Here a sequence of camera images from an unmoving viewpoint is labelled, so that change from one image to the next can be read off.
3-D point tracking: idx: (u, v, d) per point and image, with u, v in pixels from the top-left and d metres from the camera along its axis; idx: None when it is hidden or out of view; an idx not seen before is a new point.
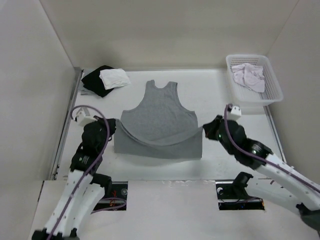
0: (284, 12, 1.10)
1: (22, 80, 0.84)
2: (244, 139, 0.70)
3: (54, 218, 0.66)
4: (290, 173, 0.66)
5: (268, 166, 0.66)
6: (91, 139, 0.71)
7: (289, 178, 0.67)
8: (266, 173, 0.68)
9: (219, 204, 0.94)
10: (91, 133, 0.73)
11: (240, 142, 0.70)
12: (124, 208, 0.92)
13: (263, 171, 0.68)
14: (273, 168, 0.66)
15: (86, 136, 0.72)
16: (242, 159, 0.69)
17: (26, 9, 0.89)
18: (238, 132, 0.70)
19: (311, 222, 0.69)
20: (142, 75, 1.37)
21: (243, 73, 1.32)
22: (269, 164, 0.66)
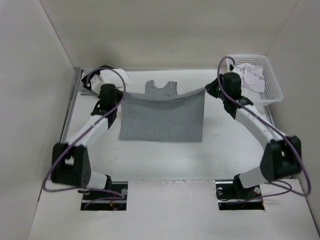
0: (284, 12, 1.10)
1: (22, 80, 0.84)
2: (236, 91, 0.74)
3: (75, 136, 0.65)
4: (256, 116, 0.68)
5: (241, 110, 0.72)
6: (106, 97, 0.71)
7: (254, 120, 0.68)
8: (241, 118, 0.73)
9: (219, 204, 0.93)
10: (108, 90, 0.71)
11: (232, 92, 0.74)
12: (124, 208, 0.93)
13: (238, 116, 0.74)
14: (245, 112, 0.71)
15: (102, 94, 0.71)
16: (226, 104, 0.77)
17: (26, 9, 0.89)
18: (235, 83, 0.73)
19: (266, 171, 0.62)
20: (142, 75, 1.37)
21: (243, 73, 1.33)
22: (243, 109, 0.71)
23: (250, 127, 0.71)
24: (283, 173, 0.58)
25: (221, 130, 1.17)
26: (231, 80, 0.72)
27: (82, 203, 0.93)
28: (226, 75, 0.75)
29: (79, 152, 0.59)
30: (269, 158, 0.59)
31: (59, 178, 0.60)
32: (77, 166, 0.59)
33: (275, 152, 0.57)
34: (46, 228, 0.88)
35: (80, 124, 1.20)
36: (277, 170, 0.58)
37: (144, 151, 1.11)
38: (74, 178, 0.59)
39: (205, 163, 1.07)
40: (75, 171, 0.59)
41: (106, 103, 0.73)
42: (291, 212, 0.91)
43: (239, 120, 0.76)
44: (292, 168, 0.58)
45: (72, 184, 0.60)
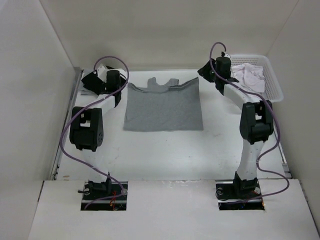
0: (284, 12, 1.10)
1: (22, 80, 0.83)
2: (225, 71, 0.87)
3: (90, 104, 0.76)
4: (238, 87, 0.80)
5: (228, 85, 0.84)
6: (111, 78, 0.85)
7: (236, 90, 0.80)
8: (228, 93, 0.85)
9: (219, 204, 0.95)
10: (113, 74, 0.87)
11: (222, 72, 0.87)
12: (124, 208, 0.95)
13: (225, 92, 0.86)
14: (231, 86, 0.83)
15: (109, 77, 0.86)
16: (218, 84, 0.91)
17: (26, 8, 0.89)
18: (225, 64, 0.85)
19: (243, 130, 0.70)
20: (142, 75, 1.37)
21: (243, 73, 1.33)
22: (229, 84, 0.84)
23: (234, 98, 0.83)
24: (257, 130, 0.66)
25: (221, 130, 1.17)
26: (222, 62, 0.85)
27: (82, 204, 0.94)
28: (219, 58, 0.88)
29: (94, 113, 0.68)
30: (245, 115, 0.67)
31: (77, 138, 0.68)
32: (93, 124, 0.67)
33: (250, 111, 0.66)
34: (46, 228, 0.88)
35: None
36: (251, 126, 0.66)
37: (144, 151, 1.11)
38: (91, 136, 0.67)
39: (205, 163, 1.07)
40: (92, 128, 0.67)
41: (112, 85, 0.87)
42: (291, 212, 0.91)
43: (226, 96, 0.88)
44: (265, 126, 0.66)
45: (89, 142, 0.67)
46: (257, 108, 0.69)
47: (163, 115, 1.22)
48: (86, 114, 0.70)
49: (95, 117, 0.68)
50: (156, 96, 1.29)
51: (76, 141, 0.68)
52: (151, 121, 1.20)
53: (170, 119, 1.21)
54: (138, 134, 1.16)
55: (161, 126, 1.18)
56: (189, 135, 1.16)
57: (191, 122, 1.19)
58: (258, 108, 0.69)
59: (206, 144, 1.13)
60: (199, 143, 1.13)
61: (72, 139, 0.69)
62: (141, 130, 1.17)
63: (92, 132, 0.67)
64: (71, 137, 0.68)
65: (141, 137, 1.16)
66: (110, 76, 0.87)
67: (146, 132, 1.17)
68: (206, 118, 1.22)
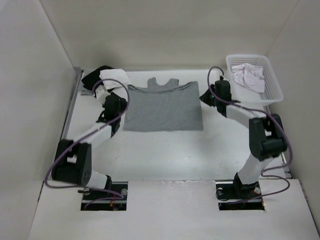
0: (285, 12, 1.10)
1: (22, 80, 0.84)
2: (226, 94, 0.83)
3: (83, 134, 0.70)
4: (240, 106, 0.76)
5: (230, 106, 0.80)
6: (111, 107, 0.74)
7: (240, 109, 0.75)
8: (233, 114, 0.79)
9: (219, 204, 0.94)
10: (112, 101, 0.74)
11: (222, 95, 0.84)
12: (124, 208, 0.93)
13: (228, 113, 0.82)
14: (233, 107, 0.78)
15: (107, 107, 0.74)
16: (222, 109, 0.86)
17: (26, 9, 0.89)
18: (224, 87, 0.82)
19: (254, 149, 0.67)
20: (142, 75, 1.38)
21: (243, 73, 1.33)
22: (231, 105, 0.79)
23: (240, 120, 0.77)
24: (269, 146, 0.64)
25: (221, 130, 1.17)
26: (220, 85, 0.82)
27: (82, 203, 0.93)
28: (217, 82, 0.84)
29: (83, 148, 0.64)
30: (253, 131, 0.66)
31: (60, 177, 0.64)
32: (79, 162, 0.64)
33: (258, 126, 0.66)
34: (46, 228, 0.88)
35: (80, 124, 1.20)
36: (262, 142, 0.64)
37: (144, 151, 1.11)
38: (75, 174, 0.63)
39: (205, 163, 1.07)
40: (77, 167, 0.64)
41: (110, 113, 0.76)
42: (291, 212, 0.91)
43: (230, 117, 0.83)
44: (276, 141, 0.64)
45: (72, 181, 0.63)
46: (265, 124, 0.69)
47: (163, 115, 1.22)
48: (74, 148, 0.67)
49: (83, 153, 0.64)
50: (156, 97, 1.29)
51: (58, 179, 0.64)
52: (151, 121, 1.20)
53: (170, 119, 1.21)
54: (138, 134, 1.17)
55: (161, 126, 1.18)
56: (188, 135, 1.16)
57: (192, 122, 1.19)
58: (266, 123, 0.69)
59: (206, 144, 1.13)
60: (199, 143, 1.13)
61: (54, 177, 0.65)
62: (141, 130, 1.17)
63: (77, 172, 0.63)
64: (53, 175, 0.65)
65: (141, 137, 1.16)
66: (109, 103, 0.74)
67: (146, 132, 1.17)
68: (205, 118, 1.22)
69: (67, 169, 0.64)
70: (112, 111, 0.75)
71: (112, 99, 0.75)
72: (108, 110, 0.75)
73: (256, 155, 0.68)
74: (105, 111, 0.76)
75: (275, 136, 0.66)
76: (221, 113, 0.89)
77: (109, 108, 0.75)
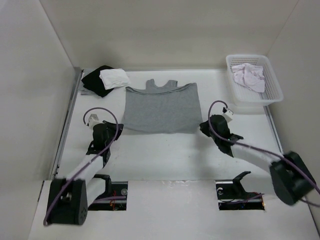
0: (284, 12, 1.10)
1: (22, 81, 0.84)
2: (225, 130, 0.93)
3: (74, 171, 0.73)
4: (249, 146, 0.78)
5: (235, 146, 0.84)
6: (99, 135, 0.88)
7: (249, 150, 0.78)
8: (241, 154, 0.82)
9: (219, 204, 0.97)
10: (100, 131, 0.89)
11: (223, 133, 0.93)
12: (124, 208, 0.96)
13: (235, 152, 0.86)
14: (239, 146, 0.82)
15: (98, 135, 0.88)
16: (223, 145, 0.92)
17: (26, 9, 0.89)
18: (222, 124, 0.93)
19: (283, 195, 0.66)
20: (142, 75, 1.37)
21: (243, 73, 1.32)
22: (236, 144, 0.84)
23: (249, 159, 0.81)
24: (299, 191, 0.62)
25: None
26: (217, 123, 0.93)
27: None
28: (213, 119, 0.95)
29: (75, 186, 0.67)
30: (278, 178, 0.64)
31: (57, 220, 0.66)
32: (74, 201, 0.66)
33: (282, 171, 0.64)
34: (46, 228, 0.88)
35: (79, 125, 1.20)
36: (291, 188, 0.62)
37: (144, 151, 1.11)
38: (71, 215, 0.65)
39: (205, 163, 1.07)
40: (72, 206, 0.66)
41: (99, 142, 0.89)
42: (292, 212, 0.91)
43: (236, 156, 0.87)
44: (304, 183, 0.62)
45: (69, 221, 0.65)
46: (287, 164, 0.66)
47: (164, 115, 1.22)
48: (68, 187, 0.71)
49: (76, 192, 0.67)
50: (156, 97, 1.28)
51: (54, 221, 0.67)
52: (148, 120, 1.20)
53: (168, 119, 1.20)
54: (138, 133, 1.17)
55: (161, 126, 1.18)
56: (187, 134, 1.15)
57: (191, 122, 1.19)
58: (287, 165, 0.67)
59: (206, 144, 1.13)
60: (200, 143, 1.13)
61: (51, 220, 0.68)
62: (141, 130, 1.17)
63: (73, 209, 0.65)
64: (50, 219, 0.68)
65: (141, 136, 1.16)
66: (97, 134, 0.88)
67: (146, 132, 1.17)
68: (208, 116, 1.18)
69: (61, 210, 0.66)
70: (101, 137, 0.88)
71: (98, 128, 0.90)
72: (98, 138, 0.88)
73: (284, 200, 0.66)
74: (95, 140, 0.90)
75: (301, 177, 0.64)
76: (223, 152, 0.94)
77: (98, 134, 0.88)
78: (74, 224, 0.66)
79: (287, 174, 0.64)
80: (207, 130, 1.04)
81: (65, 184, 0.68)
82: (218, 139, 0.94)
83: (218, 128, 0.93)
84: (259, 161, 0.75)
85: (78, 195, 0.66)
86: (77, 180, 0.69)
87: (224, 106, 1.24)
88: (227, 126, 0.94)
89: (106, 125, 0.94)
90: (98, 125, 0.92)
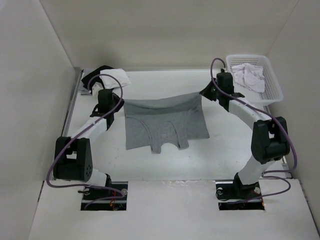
0: (284, 12, 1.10)
1: (22, 81, 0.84)
2: (229, 86, 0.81)
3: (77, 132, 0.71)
4: (245, 103, 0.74)
5: (233, 101, 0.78)
6: (104, 99, 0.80)
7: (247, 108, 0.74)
8: (234, 109, 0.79)
9: (219, 204, 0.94)
10: (105, 93, 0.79)
11: (224, 87, 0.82)
12: (124, 208, 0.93)
13: (231, 109, 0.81)
14: (236, 102, 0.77)
15: (102, 97, 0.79)
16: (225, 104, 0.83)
17: (26, 9, 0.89)
18: (227, 79, 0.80)
19: (255, 151, 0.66)
20: (142, 75, 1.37)
21: (243, 73, 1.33)
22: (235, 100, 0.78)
23: (238, 113, 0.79)
24: (272, 151, 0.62)
25: (220, 130, 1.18)
26: (222, 77, 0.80)
27: (82, 203, 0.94)
28: (218, 74, 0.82)
29: (81, 141, 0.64)
30: (258, 135, 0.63)
31: (61, 171, 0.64)
32: (80, 155, 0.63)
33: (263, 129, 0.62)
34: (46, 228, 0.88)
35: (80, 124, 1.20)
36: (265, 148, 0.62)
37: (144, 151, 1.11)
38: (78, 169, 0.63)
39: (205, 163, 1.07)
40: (78, 163, 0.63)
41: (103, 105, 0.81)
42: (292, 213, 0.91)
43: (232, 112, 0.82)
44: (276, 145, 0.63)
45: (74, 174, 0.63)
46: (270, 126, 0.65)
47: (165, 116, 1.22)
48: (73, 147, 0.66)
49: (83, 148, 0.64)
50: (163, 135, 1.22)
51: (61, 175, 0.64)
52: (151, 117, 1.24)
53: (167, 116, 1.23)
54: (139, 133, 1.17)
55: None
56: (190, 119, 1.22)
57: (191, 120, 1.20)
58: (271, 126, 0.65)
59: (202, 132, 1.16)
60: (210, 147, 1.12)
61: (57, 173, 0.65)
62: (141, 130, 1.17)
63: (78, 167, 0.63)
64: (56, 171, 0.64)
65: (141, 136, 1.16)
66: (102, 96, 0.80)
67: (146, 133, 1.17)
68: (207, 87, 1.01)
69: (67, 167, 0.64)
70: (106, 99, 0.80)
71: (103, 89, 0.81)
72: (102, 101, 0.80)
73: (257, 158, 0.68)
74: (99, 104, 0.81)
75: (278, 139, 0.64)
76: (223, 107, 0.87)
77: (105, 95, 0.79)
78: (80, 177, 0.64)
79: (267, 135, 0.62)
80: (211, 93, 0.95)
81: (70, 141, 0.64)
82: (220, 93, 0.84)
83: (223, 84, 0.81)
84: (248, 117, 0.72)
85: (84, 152, 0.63)
86: (81, 139, 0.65)
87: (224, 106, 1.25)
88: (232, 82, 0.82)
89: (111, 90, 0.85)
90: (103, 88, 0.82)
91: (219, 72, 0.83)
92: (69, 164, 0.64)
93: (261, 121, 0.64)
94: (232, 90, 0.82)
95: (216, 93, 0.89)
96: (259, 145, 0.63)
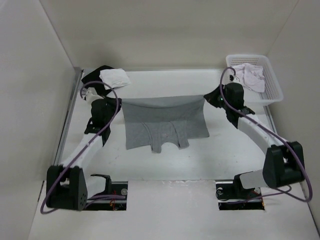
0: (284, 12, 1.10)
1: (22, 81, 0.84)
2: (239, 101, 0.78)
3: (71, 157, 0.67)
4: (257, 123, 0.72)
5: (243, 118, 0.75)
6: (98, 113, 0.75)
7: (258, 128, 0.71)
8: (243, 126, 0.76)
9: (219, 204, 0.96)
10: (99, 108, 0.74)
11: (234, 102, 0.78)
12: (124, 208, 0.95)
13: (240, 126, 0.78)
14: (246, 120, 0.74)
15: (94, 112, 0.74)
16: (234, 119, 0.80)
17: (26, 9, 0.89)
18: (237, 93, 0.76)
19: (268, 177, 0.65)
20: (142, 75, 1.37)
21: (243, 73, 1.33)
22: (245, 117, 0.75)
23: (247, 131, 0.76)
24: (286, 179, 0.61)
25: (221, 130, 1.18)
26: (233, 91, 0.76)
27: None
28: (229, 86, 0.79)
29: (74, 170, 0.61)
30: (271, 162, 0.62)
31: (55, 201, 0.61)
32: (72, 187, 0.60)
33: (278, 156, 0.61)
34: (46, 228, 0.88)
35: (80, 124, 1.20)
36: (279, 176, 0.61)
37: (144, 151, 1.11)
38: (71, 200, 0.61)
39: (205, 163, 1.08)
40: (71, 193, 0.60)
41: (98, 119, 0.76)
42: (292, 213, 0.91)
43: (241, 129, 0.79)
44: (290, 172, 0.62)
45: (68, 206, 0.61)
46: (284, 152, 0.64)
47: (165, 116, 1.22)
48: (66, 175, 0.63)
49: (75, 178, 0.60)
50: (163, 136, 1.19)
51: (54, 205, 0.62)
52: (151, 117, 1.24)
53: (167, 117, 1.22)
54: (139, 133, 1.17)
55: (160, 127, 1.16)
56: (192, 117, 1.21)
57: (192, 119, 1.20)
58: (284, 151, 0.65)
59: (202, 130, 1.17)
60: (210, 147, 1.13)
61: (50, 204, 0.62)
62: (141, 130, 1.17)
63: (71, 198, 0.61)
64: (49, 201, 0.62)
65: (141, 136, 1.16)
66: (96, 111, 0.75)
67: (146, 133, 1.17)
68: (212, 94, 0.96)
69: (60, 197, 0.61)
70: (100, 114, 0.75)
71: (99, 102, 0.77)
72: (97, 116, 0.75)
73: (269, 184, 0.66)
74: (94, 118, 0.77)
75: (292, 166, 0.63)
76: (230, 122, 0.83)
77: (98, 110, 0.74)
78: (73, 208, 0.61)
79: (281, 162, 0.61)
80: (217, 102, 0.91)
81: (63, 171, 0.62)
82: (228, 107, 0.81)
83: (233, 98, 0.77)
84: (260, 139, 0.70)
85: (76, 183, 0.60)
86: (75, 168, 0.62)
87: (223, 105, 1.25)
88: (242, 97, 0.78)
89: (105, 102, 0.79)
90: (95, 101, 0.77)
91: (229, 85, 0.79)
92: (63, 193, 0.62)
93: (276, 147, 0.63)
94: (241, 104, 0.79)
95: (224, 104, 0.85)
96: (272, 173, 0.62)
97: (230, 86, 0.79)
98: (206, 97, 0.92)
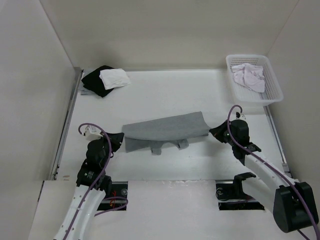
0: (284, 12, 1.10)
1: (23, 81, 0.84)
2: (244, 137, 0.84)
3: (63, 229, 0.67)
4: (264, 161, 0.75)
5: (250, 156, 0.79)
6: (93, 157, 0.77)
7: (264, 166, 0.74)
8: (250, 164, 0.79)
9: (219, 204, 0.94)
10: (94, 152, 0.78)
11: (240, 138, 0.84)
12: (124, 208, 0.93)
13: (248, 163, 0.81)
14: (253, 157, 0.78)
15: (90, 155, 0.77)
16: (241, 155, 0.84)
17: (26, 9, 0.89)
18: (242, 130, 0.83)
19: (280, 218, 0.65)
20: (142, 75, 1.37)
21: (243, 73, 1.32)
22: (251, 155, 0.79)
23: (255, 170, 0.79)
24: (298, 223, 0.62)
25: None
26: (238, 128, 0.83)
27: None
28: (235, 123, 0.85)
29: None
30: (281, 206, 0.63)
31: None
32: None
33: (287, 200, 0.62)
34: (46, 228, 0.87)
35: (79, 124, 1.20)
36: (290, 220, 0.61)
37: (144, 151, 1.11)
38: None
39: (205, 163, 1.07)
40: None
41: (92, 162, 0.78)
42: None
43: (248, 167, 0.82)
44: (301, 216, 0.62)
45: None
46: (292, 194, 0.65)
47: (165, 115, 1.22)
48: None
49: None
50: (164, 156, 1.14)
51: None
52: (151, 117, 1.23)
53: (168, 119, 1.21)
54: None
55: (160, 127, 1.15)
56: (193, 116, 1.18)
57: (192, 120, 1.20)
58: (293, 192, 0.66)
59: None
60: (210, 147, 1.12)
61: None
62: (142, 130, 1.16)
63: None
64: None
65: None
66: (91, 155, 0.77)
67: None
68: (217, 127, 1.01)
69: None
70: (96, 157, 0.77)
71: (93, 147, 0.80)
72: (92, 160, 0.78)
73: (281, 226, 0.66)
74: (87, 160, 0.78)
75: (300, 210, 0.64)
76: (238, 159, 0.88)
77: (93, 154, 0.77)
78: None
79: (291, 207, 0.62)
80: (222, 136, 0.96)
81: None
82: (234, 144, 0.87)
83: (239, 135, 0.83)
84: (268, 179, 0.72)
85: None
86: None
87: (224, 105, 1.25)
88: (248, 133, 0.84)
89: (102, 144, 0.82)
90: (89, 144, 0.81)
91: (235, 122, 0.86)
92: None
93: (285, 188, 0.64)
94: (247, 141, 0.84)
95: (230, 140, 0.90)
96: (285, 220, 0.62)
97: (235, 123, 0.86)
98: (213, 131, 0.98)
